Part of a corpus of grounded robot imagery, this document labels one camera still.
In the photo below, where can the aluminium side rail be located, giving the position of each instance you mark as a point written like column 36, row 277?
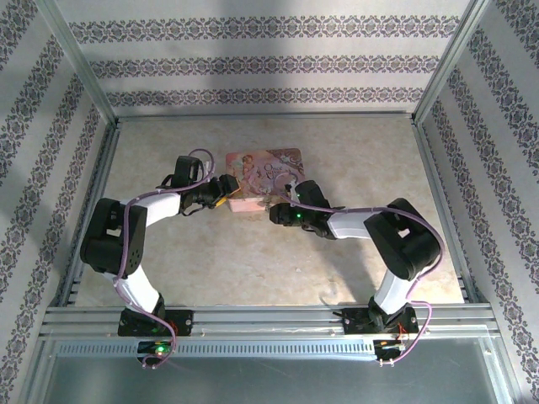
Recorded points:
column 90, row 185
column 446, row 202

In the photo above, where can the aluminium corner post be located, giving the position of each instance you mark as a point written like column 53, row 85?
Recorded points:
column 80, row 59
column 450, row 59

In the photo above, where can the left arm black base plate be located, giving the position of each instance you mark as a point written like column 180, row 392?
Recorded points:
column 185, row 322

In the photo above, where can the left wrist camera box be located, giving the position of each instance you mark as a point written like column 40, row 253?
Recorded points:
column 188, row 170

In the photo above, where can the aluminium rear rail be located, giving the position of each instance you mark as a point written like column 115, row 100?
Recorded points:
column 265, row 117

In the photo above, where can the wide aluminium mounting rail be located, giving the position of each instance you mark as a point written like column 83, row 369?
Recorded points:
column 269, row 322

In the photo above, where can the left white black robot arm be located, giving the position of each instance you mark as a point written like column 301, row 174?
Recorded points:
column 126, row 235

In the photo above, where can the pink storybook tin box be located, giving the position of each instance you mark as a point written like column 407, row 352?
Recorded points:
column 261, row 172

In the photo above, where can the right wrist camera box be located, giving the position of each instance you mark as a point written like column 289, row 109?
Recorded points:
column 311, row 191

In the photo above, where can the grey metal sheet panel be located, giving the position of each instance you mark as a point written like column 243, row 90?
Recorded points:
column 269, row 381

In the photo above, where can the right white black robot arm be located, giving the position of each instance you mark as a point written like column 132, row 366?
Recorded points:
column 400, row 240

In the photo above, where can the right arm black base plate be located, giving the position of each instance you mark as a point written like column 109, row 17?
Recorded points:
column 358, row 322

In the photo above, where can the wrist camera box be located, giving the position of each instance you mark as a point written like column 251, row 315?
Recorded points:
column 311, row 191
column 188, row 170

